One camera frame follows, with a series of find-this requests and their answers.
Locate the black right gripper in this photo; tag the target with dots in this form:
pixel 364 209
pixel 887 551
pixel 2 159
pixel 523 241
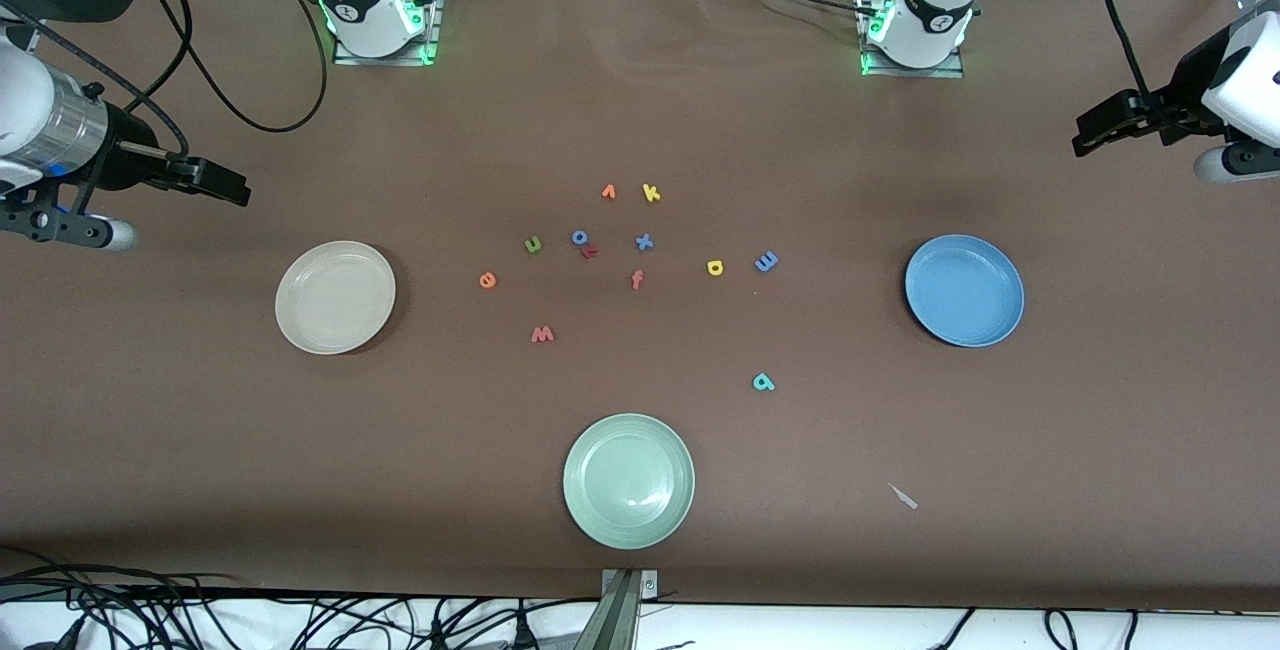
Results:
pixel 127 156

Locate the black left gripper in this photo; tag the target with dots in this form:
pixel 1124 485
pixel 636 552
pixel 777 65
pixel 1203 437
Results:
pixel 1174 108

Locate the red foam letter w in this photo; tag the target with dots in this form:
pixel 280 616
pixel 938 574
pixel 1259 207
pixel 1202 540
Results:
pixel 542 336

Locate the blue foam letter E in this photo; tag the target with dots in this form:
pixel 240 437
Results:
pixel 766 262

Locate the teal foam letter a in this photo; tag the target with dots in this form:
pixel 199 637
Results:
pixel 764 386

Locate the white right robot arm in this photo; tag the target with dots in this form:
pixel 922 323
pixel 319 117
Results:
pixel 365 5

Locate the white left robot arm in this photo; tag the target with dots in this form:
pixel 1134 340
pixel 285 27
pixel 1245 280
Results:
pixel 935 10

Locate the beige round plate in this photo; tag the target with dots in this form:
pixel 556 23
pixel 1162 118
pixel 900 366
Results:
pixel 335 310

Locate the blue round plate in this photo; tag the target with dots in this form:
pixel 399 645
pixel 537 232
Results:
pixel 965 305

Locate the white tape scrap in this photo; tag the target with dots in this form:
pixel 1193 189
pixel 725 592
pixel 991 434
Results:
pixel 905 498

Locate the brown table cover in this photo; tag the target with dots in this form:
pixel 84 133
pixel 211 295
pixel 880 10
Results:
pixel 640 110

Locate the green round plate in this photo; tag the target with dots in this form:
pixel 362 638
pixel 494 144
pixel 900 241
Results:
pixel 628 480

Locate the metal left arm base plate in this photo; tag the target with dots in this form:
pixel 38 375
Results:
pixel 950 70

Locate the metal table edge bracket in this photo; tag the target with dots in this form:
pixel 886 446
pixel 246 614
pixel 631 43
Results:
pixel 628 610

